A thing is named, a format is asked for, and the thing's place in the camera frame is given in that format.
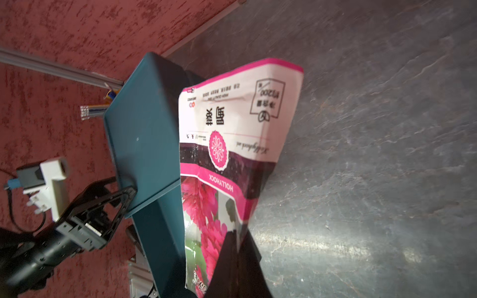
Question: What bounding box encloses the pink hollyhock seed bag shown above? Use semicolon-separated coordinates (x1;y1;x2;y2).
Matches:
178;58;304;298

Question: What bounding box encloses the yellow pen cup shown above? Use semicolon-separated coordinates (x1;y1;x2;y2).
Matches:
104;89;119;103

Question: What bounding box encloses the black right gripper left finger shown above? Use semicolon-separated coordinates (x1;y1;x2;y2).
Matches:
204;231;238;298

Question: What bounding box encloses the teal pull-out drawer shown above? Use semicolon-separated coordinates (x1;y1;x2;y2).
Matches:
129;180;196;298

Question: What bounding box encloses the teal drawer cabinet box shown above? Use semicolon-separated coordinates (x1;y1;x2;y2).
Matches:
103;52;204;217

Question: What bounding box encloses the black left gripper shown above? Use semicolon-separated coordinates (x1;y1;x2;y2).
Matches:
55;177;137;252

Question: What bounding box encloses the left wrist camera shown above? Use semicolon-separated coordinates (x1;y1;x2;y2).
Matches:
6;156;70;222

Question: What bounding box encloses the left aluminium corner post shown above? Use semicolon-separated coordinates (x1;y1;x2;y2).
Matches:
1;47;124;89

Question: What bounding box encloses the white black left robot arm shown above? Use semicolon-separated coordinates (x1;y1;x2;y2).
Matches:
1;177;137;298

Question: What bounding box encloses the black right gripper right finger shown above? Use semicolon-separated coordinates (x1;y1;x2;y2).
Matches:
237;232;273;298

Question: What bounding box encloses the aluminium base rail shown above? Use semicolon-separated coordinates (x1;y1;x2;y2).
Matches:
127;248;159;298

